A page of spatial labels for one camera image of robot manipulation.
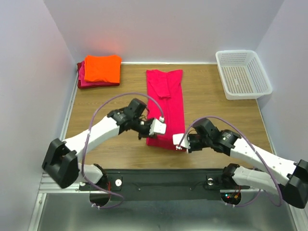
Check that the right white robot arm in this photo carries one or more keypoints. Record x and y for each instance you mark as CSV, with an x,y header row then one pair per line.
x,y
286,178

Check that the folded orange t shirt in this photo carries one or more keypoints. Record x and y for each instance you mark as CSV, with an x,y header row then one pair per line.
x,y
102,69

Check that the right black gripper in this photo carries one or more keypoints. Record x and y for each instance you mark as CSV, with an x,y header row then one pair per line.
x,y
192,148

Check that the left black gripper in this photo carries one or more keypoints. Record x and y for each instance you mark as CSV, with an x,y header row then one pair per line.
x,y
146,134

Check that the folded dark red t shirt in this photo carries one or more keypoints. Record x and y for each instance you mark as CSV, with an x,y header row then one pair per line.
x,y
80,87

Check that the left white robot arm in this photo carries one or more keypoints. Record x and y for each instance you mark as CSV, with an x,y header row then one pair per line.
x,y
63,158

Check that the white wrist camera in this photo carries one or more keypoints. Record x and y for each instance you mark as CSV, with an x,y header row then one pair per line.
x,y
158,126
180,141

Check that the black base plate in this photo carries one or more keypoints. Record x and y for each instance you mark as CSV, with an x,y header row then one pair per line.
x,y
167,184

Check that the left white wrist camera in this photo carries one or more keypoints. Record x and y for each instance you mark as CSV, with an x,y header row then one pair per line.
x,y
158,126

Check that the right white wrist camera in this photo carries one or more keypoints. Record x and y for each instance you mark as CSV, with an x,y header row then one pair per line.
x,y
180,141

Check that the folded pink t shirt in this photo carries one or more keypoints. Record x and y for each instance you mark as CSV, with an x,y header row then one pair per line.
x,y
83,77

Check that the crimson t shirt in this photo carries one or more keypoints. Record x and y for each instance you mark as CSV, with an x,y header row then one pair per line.
x,y
165,88

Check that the white plastic basket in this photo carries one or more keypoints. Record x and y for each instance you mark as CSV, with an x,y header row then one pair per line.
x,y
242,75

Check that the aluminium frame rail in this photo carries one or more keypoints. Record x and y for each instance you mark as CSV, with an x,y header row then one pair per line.
x,y
70,210

